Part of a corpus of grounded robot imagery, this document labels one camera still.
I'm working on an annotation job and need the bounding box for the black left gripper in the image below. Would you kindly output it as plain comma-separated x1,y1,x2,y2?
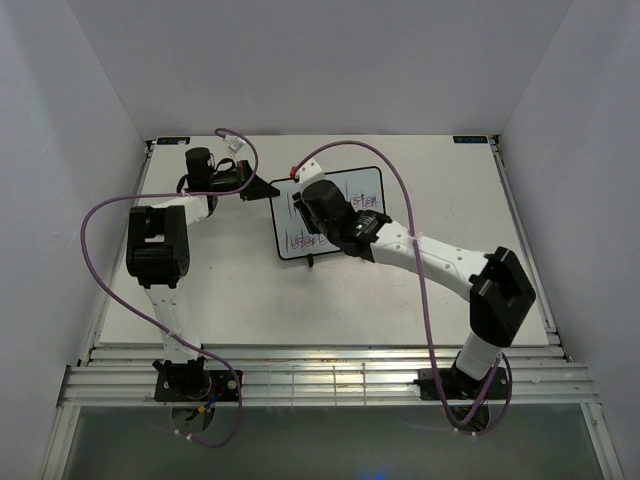
210,161,281,202

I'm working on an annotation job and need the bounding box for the white black-framed whiteboard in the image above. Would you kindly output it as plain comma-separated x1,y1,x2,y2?
268,166,385,262

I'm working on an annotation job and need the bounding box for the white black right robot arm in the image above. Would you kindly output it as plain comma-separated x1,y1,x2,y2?
293,179,536,397

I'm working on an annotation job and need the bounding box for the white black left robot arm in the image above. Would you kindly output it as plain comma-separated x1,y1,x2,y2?
125,147,280,400

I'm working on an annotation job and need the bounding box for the blue left corner label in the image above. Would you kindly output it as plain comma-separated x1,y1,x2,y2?
156,137,190,146

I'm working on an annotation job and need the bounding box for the blue corner label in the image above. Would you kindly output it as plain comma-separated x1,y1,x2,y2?
156,137,190,146
452,135,489,144

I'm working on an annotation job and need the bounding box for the blue right corner label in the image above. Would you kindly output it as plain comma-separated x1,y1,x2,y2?
452,135,489,144

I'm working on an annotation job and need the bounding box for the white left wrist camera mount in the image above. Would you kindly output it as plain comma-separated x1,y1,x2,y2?
224,135,246,157

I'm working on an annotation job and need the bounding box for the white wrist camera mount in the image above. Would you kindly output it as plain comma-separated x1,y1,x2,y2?
224,135,246,157
290,158,325,190

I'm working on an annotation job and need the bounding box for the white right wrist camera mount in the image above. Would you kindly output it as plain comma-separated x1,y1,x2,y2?
290,158,325,190

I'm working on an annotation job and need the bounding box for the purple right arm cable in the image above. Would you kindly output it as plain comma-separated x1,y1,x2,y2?
289,141,514,431

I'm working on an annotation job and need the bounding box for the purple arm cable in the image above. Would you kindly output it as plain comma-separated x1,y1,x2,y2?
79,128,259,448
289,141,514,431

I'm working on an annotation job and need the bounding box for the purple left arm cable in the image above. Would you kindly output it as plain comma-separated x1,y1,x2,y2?
79,128,259,448

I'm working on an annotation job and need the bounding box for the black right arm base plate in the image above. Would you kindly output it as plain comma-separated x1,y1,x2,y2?
409,367,511,401

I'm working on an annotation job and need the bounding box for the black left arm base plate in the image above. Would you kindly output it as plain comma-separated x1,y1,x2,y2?
153,370,243,403

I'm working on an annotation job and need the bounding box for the aluminium table frame rail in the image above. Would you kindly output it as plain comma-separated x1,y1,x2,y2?
58,345,599,407

